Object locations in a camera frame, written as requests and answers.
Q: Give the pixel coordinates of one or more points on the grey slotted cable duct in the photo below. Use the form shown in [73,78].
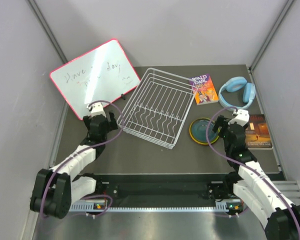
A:
[98,207]

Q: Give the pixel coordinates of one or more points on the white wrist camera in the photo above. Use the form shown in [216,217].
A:
[96,109]
[241,117]

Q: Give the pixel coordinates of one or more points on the white wire dish rack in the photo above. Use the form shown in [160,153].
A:
[158,107]

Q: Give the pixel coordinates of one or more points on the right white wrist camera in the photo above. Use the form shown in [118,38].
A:
[241,117]

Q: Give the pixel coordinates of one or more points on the pink framed whiteboard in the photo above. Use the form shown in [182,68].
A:
[102,74]

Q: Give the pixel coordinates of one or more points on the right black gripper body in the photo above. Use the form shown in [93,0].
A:
[223,122]

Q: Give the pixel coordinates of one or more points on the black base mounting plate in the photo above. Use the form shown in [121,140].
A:
[161,189]

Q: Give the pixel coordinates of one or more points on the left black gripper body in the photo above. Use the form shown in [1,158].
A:
[110,125]

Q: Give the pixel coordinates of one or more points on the dark green plate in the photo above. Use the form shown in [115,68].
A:
[202,128]

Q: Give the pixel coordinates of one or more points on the lime green plate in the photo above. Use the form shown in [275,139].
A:
[200,143]

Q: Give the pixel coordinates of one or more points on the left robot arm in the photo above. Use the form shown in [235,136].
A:
[57,188]

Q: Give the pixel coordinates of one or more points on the dark cover paperback book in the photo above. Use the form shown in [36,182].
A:
[257,136]

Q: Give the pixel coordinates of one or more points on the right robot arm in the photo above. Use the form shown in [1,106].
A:
[279,216]

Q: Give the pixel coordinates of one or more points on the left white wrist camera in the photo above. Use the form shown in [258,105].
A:
[96,109]

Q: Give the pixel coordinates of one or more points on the Roald Dahl orange book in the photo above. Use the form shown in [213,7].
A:
[203,89]

